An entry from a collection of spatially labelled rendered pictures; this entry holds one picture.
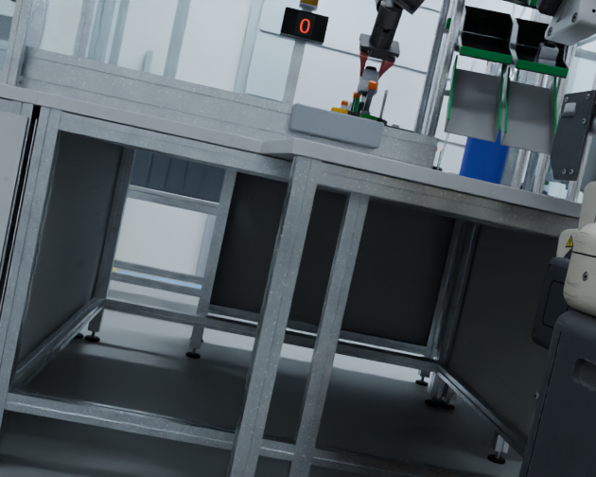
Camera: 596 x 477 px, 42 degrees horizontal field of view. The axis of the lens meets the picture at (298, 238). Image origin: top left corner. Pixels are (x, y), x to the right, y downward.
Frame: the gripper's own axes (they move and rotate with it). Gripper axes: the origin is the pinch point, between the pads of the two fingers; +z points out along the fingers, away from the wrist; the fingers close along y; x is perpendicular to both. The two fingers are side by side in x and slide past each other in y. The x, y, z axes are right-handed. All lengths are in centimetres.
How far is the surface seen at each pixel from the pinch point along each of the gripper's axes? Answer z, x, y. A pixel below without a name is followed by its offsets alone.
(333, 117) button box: -3.2, 28.9, 10.4
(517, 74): 27, -72, -65
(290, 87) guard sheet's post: 13.5, -7.8, 18.6
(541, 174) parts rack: 14, 8, -52
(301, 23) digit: -2.6, -14.3, 19.5
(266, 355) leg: 14, 86, 18
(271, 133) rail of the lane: 6.4, 26.3, 23.0
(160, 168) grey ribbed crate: 144, -123, 62
